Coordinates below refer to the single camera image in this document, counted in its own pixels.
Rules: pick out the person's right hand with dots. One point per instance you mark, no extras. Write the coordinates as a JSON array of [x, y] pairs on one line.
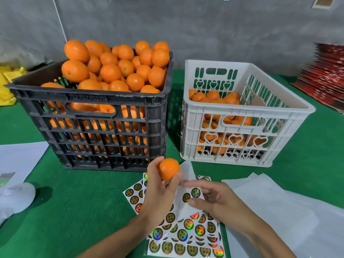
[[220, 204]]

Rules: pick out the person's left hand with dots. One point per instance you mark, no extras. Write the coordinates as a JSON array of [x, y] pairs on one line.
[[156, 198]]

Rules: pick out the single orange fruit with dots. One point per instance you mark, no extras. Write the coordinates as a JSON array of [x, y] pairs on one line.
[[169, 169]]

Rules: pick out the black plastic crate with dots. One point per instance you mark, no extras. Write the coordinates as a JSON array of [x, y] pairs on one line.
[[150, 104]]

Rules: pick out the heap of labelled oranges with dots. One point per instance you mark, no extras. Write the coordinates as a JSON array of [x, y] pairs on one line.
[[199, 96]]

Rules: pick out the white plastic crate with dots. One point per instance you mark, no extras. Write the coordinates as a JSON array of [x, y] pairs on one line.
[[215, 62]]

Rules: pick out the pile of oranges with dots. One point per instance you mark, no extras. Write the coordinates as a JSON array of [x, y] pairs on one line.
[[77, 51]]

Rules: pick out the person's left forearm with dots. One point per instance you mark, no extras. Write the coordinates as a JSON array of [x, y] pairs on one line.
[[113, 241]]

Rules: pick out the white backing sheet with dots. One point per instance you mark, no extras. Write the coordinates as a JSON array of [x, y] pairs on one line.
[[330, 228], [269, 212]]

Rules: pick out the green felt table cover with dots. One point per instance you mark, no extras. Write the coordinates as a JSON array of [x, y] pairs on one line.
[[86, 207]]

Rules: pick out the white handheld controller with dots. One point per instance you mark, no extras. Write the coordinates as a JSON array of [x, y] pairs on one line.
[[19, 196]]

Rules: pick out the white printed paper sheet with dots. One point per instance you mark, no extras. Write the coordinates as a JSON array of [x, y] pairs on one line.
[[21, 155]]

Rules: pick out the stack of red cardboard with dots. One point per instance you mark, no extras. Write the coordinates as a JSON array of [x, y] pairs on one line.
[[325, 78]]

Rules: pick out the pile of yellow bags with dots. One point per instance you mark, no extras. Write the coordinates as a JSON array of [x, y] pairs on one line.
[[8, 86]]

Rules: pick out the white pole with black base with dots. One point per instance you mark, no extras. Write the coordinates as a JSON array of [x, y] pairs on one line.
[[59, 18]]

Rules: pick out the beige wall plate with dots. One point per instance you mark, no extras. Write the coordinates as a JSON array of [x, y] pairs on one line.
[[324, 1]]

